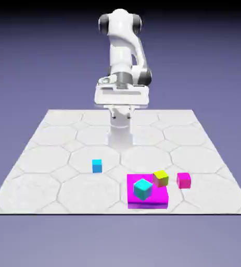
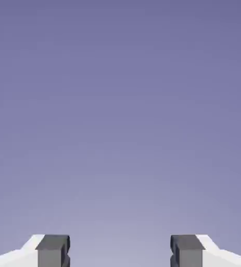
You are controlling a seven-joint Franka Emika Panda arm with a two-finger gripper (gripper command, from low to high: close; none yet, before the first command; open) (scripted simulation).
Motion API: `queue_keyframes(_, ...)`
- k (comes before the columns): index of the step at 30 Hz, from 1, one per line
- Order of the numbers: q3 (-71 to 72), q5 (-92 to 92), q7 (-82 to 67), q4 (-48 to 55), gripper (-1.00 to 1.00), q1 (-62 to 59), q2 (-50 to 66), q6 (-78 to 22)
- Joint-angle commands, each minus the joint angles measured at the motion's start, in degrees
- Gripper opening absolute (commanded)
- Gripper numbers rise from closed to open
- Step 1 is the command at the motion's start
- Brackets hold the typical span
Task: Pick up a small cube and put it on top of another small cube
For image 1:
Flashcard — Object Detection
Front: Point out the small yellow cube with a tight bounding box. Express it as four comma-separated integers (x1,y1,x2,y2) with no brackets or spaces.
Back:
153,169,169,188

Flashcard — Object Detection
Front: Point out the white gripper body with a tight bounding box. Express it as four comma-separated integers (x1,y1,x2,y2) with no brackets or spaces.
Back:
94,82,150,110

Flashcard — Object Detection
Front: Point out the small pink cube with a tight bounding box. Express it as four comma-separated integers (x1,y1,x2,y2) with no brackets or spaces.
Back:
176,172,192,189

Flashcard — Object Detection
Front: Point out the small cyan cube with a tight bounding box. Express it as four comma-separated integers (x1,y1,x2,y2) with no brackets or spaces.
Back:
133,178,154,201

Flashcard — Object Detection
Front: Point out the small blue cube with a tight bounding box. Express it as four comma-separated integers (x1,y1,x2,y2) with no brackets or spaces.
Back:
92,159,103,174

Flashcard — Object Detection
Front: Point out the large magenta box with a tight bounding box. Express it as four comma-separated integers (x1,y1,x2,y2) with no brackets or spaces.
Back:
126,173,169,210

